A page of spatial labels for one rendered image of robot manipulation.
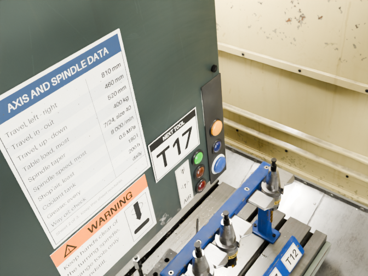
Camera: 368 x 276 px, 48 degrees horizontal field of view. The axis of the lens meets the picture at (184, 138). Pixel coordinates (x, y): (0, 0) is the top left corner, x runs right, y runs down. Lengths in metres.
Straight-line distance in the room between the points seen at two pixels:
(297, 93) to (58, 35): 1.17
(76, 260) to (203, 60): 0.31
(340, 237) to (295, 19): 0.80
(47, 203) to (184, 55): 0.24
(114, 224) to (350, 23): 0.94
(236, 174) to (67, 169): 1.39
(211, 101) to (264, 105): 0.99
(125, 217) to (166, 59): 0.21
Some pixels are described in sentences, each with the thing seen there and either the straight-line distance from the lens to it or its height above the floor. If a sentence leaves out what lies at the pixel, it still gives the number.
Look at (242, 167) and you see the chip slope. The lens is 1.81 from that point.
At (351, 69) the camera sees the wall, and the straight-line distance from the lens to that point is 1.35.
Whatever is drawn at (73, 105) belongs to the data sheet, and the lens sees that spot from 0.43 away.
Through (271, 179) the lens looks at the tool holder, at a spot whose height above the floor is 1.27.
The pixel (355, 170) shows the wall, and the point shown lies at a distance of 1.58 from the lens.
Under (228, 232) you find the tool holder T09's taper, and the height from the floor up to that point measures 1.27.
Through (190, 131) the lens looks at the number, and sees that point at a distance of 0.60.
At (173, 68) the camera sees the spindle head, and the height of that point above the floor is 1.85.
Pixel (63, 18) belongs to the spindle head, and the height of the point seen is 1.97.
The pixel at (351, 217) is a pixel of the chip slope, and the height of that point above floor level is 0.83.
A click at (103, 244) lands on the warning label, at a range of 0.57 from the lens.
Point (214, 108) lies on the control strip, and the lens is 0.63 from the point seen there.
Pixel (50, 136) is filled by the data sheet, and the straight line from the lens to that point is 0.43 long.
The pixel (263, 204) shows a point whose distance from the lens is 1.18.
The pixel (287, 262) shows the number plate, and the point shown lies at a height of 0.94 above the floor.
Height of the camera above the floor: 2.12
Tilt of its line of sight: 40 degrees down
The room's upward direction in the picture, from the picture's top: 8 degrees counter-clockwise
